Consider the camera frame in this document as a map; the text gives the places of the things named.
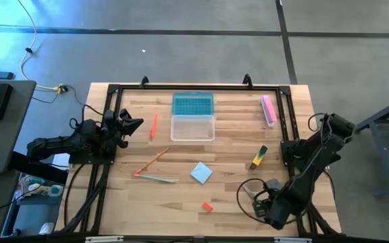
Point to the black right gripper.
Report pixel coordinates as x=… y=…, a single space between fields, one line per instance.
x=273 y=196

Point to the green yellow crayon box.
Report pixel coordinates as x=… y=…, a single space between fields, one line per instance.
x=258 y=158

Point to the blue sticky note pad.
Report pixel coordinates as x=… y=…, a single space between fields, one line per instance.
x=201 y=173

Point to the black metal table frame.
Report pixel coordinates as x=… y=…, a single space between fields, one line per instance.
x=198 y=87

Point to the black desk support beam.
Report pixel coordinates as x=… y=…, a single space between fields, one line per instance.
x=39 y=168

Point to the orange highlighter pen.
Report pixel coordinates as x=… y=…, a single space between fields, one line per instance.
x=153 y=127

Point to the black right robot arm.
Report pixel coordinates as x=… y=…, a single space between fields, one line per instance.
x=316 y=155

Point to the pink white rectangular box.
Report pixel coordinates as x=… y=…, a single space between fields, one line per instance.
x=269 y=109

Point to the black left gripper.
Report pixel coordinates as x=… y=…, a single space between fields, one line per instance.
x=113 y=126

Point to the teal tape roll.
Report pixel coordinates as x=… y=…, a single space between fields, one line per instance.
x=56 y=190

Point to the silver table edge bracket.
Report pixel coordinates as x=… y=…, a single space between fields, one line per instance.
x=292 y=240
x=104 y=239

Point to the orange pencil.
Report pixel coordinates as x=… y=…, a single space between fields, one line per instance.
x=152 y=161

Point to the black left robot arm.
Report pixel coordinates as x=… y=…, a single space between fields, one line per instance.
x=56 y=145

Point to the white shoe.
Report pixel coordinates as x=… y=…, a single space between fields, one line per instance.
x=47 y=228

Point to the dark blue metal table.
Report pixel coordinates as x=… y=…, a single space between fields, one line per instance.
x=380 y=114

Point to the black frame clamp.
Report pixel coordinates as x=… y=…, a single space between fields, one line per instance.
x=144 y=81
x=247 y=81

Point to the red eraser block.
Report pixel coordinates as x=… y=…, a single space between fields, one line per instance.
x=207 y=207

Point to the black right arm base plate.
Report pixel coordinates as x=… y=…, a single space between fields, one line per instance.
x=287 y=152

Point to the grey desk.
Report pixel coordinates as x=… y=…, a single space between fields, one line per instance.
x=8 y=141

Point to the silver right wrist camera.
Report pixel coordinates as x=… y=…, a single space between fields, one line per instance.
x=273 y=184

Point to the teal pencil pink eraser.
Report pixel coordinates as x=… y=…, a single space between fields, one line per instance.
x=155 y=178

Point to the clear pencil box blue lid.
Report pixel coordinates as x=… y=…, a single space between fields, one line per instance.
x=192 y=128

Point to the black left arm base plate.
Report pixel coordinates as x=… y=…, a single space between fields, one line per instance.
x=79 y=161

